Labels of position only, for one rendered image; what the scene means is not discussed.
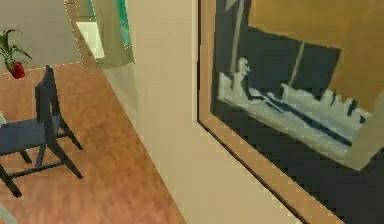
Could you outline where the dark blue wooden chair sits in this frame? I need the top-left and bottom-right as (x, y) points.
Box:
(0, 65), (84, 199)

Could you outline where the house plant in red pot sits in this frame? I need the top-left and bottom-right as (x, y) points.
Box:
(0, 28), (33, 80)

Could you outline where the large wood framed wall picture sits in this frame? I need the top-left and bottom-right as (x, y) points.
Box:
(197, 0), (384, 224)

